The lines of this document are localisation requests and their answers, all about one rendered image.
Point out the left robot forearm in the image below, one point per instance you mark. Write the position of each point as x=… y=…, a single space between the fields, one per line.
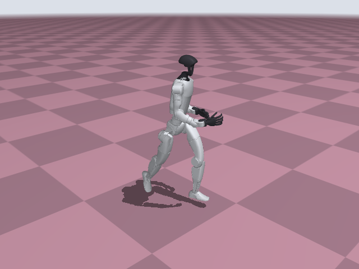
x=190 y=110

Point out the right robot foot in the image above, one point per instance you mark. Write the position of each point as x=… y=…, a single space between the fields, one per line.
x=147 y=184

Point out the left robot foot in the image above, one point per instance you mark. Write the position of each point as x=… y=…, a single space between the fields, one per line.
x=198 y=196

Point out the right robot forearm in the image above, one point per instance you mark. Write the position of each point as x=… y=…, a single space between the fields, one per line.
x=189 y=120

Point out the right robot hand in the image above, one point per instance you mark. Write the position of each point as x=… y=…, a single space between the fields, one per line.
x=212 y=120

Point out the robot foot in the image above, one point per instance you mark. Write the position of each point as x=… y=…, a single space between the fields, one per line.
x=147 y=184
x=198 y=196

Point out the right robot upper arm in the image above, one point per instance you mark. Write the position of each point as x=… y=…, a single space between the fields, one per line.
x=177 y=91

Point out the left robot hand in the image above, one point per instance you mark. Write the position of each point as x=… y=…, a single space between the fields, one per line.
x=201 y=112

